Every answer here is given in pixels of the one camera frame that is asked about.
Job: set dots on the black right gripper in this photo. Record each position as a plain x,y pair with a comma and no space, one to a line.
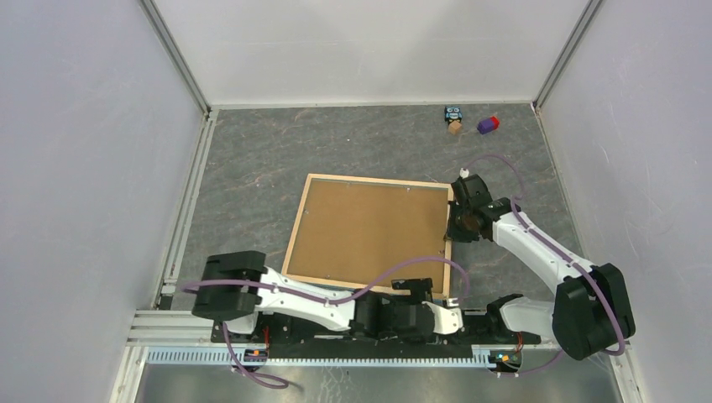
453,234

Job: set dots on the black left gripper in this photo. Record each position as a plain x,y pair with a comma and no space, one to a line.
420,290

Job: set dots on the brown cardboard backing board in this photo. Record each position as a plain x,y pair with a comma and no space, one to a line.
367,233

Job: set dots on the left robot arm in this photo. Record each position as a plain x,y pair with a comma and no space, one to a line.
236,288

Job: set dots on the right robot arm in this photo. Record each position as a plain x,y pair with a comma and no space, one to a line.
591,311

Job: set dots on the small wooden cube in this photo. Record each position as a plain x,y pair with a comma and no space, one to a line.
455,127

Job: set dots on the purple and red block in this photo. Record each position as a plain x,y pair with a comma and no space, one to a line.
488,125

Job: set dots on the blue owl toy block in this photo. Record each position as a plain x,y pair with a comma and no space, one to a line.
452,114

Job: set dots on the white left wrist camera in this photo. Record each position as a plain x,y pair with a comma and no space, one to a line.
448,316

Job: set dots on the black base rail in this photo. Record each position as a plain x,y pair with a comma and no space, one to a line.
293,338

